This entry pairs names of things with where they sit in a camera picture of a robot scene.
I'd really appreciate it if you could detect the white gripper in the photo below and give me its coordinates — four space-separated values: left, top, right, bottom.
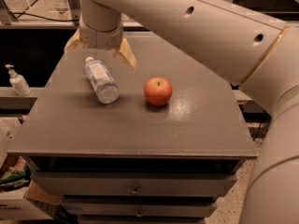
64 0 137 70

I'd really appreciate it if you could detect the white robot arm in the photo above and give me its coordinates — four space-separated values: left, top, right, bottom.
81 0 299 224

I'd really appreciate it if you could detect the clear plastic water bottle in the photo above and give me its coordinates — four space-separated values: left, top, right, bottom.
85 57 120 105

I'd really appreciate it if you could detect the white pump dispenser bottle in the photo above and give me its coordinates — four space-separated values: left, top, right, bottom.
5 64 31 96

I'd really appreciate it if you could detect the red apple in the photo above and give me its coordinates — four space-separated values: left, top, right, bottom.
144 77 173 106

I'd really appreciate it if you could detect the grey drawer cabinet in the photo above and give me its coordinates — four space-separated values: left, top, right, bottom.
10 33 257 224

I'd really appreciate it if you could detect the upper drawer knob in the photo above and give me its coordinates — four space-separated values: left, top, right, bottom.
131 186 140 196

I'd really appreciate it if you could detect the drawer knob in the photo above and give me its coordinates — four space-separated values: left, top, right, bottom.
131 186 140 196
135 210 144 218

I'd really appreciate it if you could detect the cardboard box with clutter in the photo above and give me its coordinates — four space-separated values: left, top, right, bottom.
0 118 59 221

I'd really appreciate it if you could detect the lower drawer knob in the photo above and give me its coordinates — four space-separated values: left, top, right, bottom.
135 210 144 218

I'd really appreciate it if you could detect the black cable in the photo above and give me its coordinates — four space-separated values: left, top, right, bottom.
8 11 80 23

